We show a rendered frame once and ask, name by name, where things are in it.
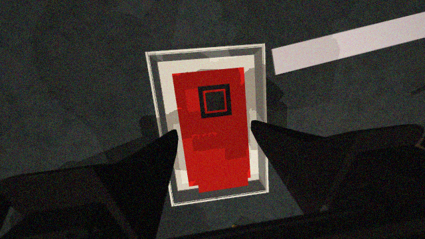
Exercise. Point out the white flat bar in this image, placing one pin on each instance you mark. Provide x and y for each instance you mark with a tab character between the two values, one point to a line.
348	43

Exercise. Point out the tan wooden floor panel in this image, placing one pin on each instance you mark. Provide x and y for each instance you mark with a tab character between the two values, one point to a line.
419	145

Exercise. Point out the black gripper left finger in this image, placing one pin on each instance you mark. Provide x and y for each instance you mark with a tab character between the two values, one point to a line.
133	189

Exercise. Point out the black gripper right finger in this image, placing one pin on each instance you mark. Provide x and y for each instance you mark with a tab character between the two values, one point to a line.
312	167

